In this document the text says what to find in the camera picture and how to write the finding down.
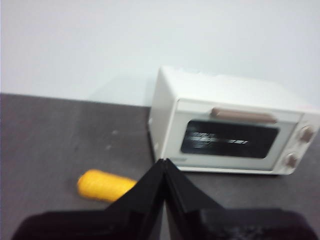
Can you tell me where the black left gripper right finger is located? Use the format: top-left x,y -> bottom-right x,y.
165,159 -> 320,240

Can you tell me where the glass oven door beige handle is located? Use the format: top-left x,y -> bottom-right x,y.
172,98 -> 305,173

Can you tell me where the yellow corn cob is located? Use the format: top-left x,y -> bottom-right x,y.
76,169 -> 138,203

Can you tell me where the white toaster oven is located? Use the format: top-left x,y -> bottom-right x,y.
147,65 -> 320,177

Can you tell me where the beige oven knob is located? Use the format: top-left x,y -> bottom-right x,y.
298,126 -> 315,142
284,152 -> 300,168

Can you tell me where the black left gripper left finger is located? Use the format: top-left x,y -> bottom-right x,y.
11,159 -> 166,240

